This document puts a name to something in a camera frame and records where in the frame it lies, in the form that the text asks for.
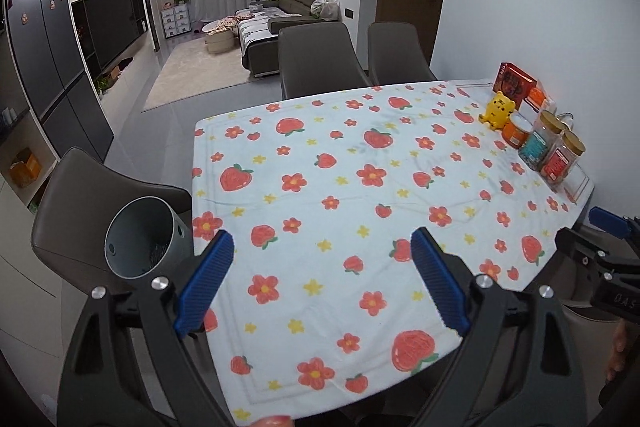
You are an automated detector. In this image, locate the strawberry print tablecloth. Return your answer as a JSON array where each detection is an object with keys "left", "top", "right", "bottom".
[{"left": 191, "top": 78, "right": 596, "bottom": 423}]

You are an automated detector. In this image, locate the grey leather chair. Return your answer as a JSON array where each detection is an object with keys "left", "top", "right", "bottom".
[
  {"left": 31, "top": 147, "right": 193, "bottom": 303},
  {"left": 367, "top": 22, "right": 438, "bottom": 86},
  {"left": 277, "top": 24, "right": 372, "bottom": 100}
]

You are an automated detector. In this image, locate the orange lidded jar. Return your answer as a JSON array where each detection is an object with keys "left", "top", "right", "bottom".
[{"left": 501, "top": 113, "right": 535, "bottom": 148}]

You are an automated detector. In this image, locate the patterned sofa blanket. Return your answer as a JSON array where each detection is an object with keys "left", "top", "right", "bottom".
[{"left": 236, "top": 7, "right": 296, "bottom": 50}]

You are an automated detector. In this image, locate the dark television wall unit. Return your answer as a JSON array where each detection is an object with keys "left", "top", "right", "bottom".
[{"left": 70, "top": 0, "right": 148, "bottom": 72}]

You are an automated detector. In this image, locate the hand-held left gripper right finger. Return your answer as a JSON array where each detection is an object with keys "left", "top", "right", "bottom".
[{"left": 410, "top": 227, "right": 588, "bottom": 427}]

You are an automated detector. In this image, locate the yellow tiger toy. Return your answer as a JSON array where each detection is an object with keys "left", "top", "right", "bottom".
[{"left": 480, "top": 91, "right": 516, "bottom": 128}]

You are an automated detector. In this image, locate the orange cardboard box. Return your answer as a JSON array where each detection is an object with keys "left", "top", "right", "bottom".
[{"left": 10, "top": 149, "right": 42, "bottom": 188}]

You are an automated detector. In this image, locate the white drawer unit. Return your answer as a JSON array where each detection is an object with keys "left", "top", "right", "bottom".
[{"left": 160, "top": 4, "right": 192, "bottom": 38}]

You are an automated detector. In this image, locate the white plastic bag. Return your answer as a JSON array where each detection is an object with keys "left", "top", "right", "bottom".
[{"left": 310, "top": 0, "right": 341, "bottom": 22}]

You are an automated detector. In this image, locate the teal label jar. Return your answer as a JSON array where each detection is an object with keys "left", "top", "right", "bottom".
[{"left": 517, "top": 111, "right": 566, "bottom": 171}]

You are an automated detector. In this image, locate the red patterned box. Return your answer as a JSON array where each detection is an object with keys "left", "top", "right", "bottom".
[{"left": 492, "top": 62, "right": 537, "bottom": 100}]

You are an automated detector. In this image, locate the small orange box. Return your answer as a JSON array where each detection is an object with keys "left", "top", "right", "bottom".
[{"left": 522, "top": 87, "right": 556, "bottom": 112}]

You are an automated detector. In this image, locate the grey metal bucket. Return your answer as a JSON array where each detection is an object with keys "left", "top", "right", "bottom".
[{"left": 104, "top": 196, "right": 193, "bottom": 280}]

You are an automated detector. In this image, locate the person's right hand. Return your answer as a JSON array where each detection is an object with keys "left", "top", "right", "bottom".
[{"left": 606, "top": 321, "right": 632, "bottom": 382}]

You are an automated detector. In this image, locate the round beige ottoman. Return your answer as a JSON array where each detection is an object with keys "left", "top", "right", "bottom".
[{"left": 205, "top": 19, "right": 238, "bottom": 55}]

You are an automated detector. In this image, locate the dark grey tall cabinet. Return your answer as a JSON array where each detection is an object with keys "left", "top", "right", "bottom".
[{"left": 4, "top": 0, "right": 113, "bottom": 162}]

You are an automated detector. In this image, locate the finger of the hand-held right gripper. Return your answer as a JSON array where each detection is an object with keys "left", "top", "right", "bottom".
[
  {"left": 554, "top": 227, "right": 640, "bottom": 289},
  {"left": 588, "top": 206, "right": 640, "bottom": 244}
]

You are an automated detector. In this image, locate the red label jar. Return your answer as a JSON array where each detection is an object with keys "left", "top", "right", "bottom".
[{"left": 540, "top": 130, "right": 586, "bottom": 192}]

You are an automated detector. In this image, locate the beige rug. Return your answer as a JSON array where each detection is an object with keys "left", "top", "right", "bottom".
[{"left": 141, "top": 38, "right": 281, "bottom": 112}]

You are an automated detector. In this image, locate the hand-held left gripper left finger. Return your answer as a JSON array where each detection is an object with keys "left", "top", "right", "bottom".
[{"left": 60, "top": 229, "right": 236, "bottom": 427}]

